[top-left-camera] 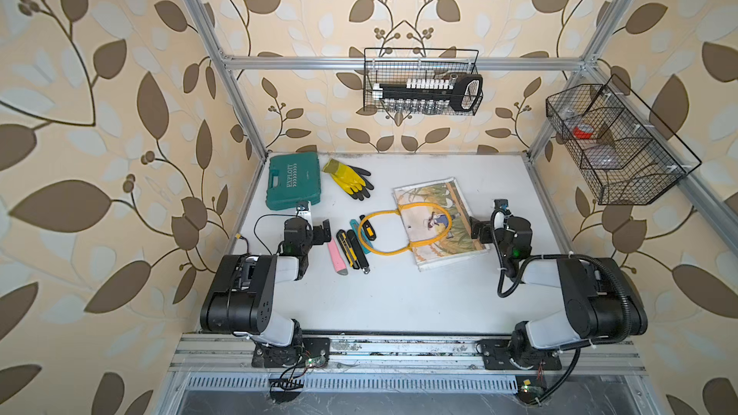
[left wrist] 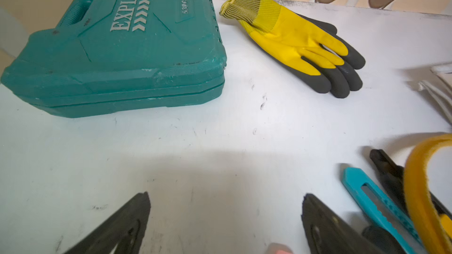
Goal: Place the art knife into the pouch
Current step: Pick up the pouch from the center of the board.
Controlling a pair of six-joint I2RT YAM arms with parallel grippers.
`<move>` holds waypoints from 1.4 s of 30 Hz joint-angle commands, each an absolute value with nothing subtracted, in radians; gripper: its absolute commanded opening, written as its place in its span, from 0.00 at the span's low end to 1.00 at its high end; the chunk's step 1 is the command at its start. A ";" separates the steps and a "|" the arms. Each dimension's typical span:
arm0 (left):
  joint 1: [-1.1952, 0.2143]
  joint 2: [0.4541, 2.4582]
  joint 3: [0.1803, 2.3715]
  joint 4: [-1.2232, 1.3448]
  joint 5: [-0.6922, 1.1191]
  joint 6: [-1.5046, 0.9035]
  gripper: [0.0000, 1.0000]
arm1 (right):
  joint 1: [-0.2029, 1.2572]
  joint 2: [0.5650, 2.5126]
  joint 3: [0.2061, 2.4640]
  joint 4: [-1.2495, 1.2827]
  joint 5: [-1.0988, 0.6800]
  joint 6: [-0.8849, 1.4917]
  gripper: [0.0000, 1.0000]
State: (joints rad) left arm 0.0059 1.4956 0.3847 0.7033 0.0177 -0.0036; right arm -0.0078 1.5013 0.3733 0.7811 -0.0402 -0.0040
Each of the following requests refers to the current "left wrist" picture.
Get teal utility knife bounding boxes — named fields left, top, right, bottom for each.
left=341, top=167, right=424, bottom=254

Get pink utility knife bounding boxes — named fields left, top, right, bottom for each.
left=265, top=243, right=293, bottom=254

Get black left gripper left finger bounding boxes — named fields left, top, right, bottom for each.
left=67, top=192, right=151, bottom=254

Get short black yellow utility knife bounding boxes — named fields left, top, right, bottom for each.
left=369, top=149, right=452, bottom=219

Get white canvas pouch yellow handles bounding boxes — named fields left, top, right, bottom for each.
left=403, top=63, right=452, bottom=254

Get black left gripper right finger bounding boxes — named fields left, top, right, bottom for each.
left=301, top=194, right=382, bottom=254

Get green plastic tool case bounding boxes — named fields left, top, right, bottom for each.
left=1, top=0, right=227, bottom=118

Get long black utility knife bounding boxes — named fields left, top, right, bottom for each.
left=361, top=225, right=405, bottom=254

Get yellow and grey work glove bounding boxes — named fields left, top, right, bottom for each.
left=220, top=0, right=366, bottom=98

